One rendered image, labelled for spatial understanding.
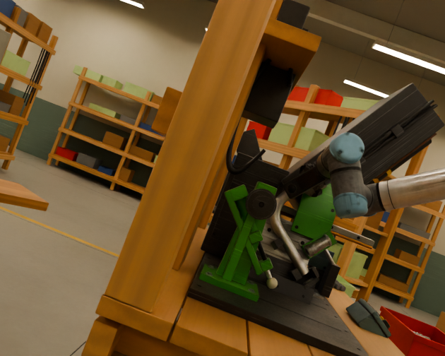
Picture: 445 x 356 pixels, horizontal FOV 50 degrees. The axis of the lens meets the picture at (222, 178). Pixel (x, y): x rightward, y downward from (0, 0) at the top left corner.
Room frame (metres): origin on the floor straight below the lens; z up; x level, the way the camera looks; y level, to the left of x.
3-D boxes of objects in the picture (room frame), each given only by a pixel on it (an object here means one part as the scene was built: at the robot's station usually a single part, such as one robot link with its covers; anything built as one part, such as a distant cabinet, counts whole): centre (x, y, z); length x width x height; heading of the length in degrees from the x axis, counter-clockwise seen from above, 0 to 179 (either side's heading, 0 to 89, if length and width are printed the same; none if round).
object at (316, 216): (1.49, -0.31, 1.17); 0.13 x 0.12 x 0.20; 178
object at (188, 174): (1.57, 0.05, 1.36); 1.49 x 0.09 x 0.97; 178
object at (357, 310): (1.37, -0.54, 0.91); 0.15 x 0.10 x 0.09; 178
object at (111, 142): (10.13, 2.17, 1.12); 3.22 x 0.55 x 2.23; 86
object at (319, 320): (1.56, -0.25, 0.89); 1.10 x 0.42 x 0.02; 178
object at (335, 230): (1.64, -0.35, 1.11); 0.39 x 0.16 x 0.03; 88
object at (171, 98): (1.58, 0.12, 1.23); 1.30 x 0.05 x 0.09; 178
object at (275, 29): (1.57, 0.01, 1.52); 0.90 x 0.25 x 0.04; 178
